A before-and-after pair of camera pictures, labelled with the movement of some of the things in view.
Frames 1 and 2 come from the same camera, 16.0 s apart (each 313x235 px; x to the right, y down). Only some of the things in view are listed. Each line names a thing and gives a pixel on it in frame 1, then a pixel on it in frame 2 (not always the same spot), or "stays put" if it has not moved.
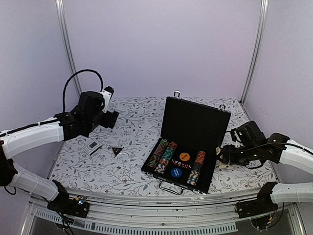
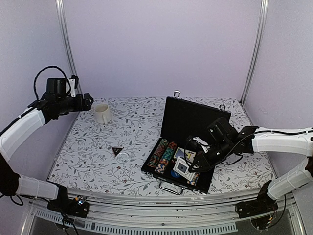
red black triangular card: [116, 150] stays put
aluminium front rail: [156, 215] stays put
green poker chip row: [158, 153] stays put
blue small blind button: [176, 173] stays put
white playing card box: [92, 147] → [182, 167]
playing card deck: [219, 164] → [190, 155]
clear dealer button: [122, 157] stays put
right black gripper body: [240, 158] → [222, 146]
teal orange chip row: [167, 156] stays put
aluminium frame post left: [62, 16] stays put
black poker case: [183, 159] stays put
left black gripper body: [109, 122] → [79, 105]
